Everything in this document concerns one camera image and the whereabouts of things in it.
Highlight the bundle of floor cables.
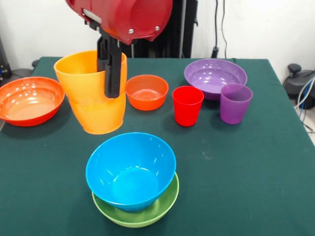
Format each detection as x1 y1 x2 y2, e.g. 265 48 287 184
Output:
294 78 315 135

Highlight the small orange bowl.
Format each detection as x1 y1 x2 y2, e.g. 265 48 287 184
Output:
125 74 169 111

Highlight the black equipment stand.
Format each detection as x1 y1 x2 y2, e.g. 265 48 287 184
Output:
0 36 11 79

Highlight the large light blue bowl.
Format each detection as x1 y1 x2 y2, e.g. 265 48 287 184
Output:
85 132 177 211

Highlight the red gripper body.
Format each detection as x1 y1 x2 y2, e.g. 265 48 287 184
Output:
65 0 174 46

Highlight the thin black cable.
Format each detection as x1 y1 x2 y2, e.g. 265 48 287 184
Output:
221 0 237 62

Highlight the grey office chair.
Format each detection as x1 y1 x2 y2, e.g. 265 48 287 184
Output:
4 68 34 81

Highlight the black cable with plug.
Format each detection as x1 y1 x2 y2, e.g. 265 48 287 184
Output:
211 0 220 59

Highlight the purple bowl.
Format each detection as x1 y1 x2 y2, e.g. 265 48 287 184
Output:
184 58 248 101

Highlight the black chair base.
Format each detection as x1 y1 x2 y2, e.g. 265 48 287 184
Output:
283 63 315 110

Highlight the large orange bowl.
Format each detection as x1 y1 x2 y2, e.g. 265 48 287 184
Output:
0 76 65 127

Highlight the green bowl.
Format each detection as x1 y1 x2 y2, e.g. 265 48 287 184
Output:
92 172 180 228

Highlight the orange cup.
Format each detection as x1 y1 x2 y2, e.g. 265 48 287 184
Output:
53 50 128 135

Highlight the purple cup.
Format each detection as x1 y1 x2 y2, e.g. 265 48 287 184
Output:
220 83 254 125

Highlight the red cup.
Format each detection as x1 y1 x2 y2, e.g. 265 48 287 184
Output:
172 86 205 127

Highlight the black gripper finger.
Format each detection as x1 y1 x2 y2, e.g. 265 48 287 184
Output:
96 36 110 72
98 30 123 99

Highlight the dark green table cloth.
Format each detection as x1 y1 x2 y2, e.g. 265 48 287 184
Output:
0 57 315 236

